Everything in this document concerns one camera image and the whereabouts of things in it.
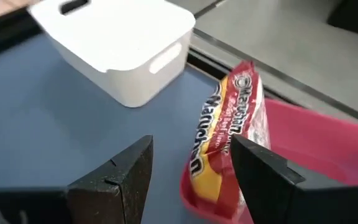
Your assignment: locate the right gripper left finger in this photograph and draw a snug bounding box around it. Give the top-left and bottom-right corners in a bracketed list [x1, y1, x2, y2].
[0, 134, 154, 224]

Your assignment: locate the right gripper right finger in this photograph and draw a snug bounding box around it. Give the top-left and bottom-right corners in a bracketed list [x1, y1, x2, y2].
[230, 134, 358, 224]

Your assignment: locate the red Maruchan noodle pack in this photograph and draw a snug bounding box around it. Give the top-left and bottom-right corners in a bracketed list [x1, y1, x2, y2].
[187, 60, 272, 218]

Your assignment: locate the pink plastic bin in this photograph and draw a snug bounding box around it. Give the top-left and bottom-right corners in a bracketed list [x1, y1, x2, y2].
[180, 98, 358, 224]

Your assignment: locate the white plastic bin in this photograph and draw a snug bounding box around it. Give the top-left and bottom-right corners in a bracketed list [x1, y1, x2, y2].
[28, 0, 196, 108]

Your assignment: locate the black floor mat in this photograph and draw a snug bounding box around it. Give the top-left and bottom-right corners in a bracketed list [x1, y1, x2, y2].
[326, 0, 358, 40]

